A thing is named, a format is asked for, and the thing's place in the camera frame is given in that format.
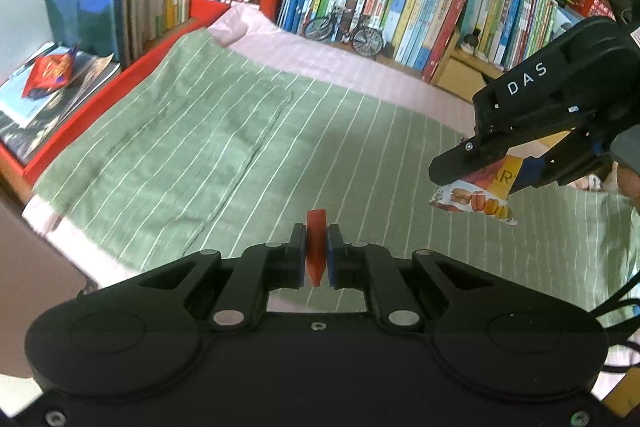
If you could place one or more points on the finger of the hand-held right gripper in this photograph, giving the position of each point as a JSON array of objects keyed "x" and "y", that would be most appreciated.
[
  {"x": 457, "y": 164},
  {"x": 532, "y": 172}
]

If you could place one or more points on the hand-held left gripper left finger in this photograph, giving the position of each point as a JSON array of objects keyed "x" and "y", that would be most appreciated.
[{"x": 298, "y": 257}]

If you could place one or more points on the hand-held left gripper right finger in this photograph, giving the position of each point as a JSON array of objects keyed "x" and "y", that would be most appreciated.
[{"x": 334, "y": 257}]

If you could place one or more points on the red tapered strip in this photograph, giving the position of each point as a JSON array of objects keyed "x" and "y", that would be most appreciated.
[{"x": 316, "y": 247}]

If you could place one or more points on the colourful snack packet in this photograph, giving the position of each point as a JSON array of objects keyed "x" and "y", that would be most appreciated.
[{"x": 475, "y": 202}]

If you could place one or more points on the person's right forearm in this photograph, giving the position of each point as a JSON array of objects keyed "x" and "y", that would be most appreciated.
[{"x": 627, "y": 152}]

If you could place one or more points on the wooden drawer unit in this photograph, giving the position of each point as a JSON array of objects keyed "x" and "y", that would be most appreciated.
[{"x": 460, "y": 77}]

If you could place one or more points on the small dark figurine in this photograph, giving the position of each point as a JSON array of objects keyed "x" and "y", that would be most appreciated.
[{"x": 469, "y": 43}]

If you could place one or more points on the green checked blanket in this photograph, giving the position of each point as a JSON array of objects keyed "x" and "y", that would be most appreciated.
[{"x": 200, "y": 157}]

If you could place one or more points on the black model bicycle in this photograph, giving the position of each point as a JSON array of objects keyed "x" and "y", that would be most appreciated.
[{"x": 368, "y": 41}]

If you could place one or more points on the pink bed sheet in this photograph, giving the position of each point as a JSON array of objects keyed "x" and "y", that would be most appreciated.
[{"x": 325, "y": 62}]

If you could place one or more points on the pile of magazines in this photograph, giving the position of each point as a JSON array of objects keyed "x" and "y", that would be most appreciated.
[{"x": 90, "y": 77}]

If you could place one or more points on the red foil snack packet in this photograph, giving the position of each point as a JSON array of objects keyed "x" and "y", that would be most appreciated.
[{"x": 47, "y": 74}]

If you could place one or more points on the red bed rail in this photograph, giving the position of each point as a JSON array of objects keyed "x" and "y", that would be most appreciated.
[{"x": 95, "y": 109}]

